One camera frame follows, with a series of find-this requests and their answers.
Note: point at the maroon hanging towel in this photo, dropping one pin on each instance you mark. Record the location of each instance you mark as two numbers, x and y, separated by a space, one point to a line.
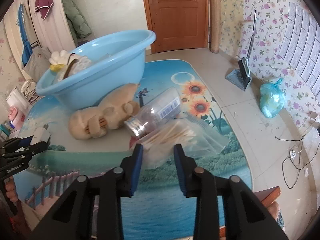
43 7

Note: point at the pink small appliance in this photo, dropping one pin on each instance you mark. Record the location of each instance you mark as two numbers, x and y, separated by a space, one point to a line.
16 117

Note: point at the brown wooden door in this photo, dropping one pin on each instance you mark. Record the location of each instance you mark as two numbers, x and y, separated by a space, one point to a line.
178 24

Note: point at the green quilted jacket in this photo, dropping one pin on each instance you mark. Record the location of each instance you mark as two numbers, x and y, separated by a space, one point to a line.
78 25

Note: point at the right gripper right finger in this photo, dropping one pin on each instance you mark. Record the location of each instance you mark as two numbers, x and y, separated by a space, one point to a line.
245 215

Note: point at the zip bag of cotton swabs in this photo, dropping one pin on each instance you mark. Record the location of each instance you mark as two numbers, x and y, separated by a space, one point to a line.
197 138

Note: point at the grey tote bag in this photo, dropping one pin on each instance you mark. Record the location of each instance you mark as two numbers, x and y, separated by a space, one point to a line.
38 63

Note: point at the beige plush dog toy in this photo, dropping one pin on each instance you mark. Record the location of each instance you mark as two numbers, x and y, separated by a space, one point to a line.
111 113

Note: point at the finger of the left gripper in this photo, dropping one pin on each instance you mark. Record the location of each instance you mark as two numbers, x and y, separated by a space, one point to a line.
36 148
23 142

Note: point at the wooden stool corner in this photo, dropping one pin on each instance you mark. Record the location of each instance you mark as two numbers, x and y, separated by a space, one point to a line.
268 196

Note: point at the grey dustpan with broom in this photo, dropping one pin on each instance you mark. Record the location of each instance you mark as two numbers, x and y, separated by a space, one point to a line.
241 77

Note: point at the white charger cube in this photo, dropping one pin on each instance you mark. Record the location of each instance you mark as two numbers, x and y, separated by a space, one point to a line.
40 134

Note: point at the blue plastic trash bag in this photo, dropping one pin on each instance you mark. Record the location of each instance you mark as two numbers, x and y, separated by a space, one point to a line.
272 99

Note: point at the person left hand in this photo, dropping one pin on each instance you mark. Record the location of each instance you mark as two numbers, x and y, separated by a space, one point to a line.
11 192

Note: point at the clear jar of swabs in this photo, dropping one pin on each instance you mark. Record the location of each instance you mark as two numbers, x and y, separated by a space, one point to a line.
160 110

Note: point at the white plush toy yellow net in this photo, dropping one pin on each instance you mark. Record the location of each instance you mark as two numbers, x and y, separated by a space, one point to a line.
64 64

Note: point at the light blue plastic basin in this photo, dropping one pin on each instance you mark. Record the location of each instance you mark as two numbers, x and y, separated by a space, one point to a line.
117 59

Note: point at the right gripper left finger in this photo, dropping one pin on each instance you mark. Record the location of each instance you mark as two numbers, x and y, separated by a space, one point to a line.
71 216

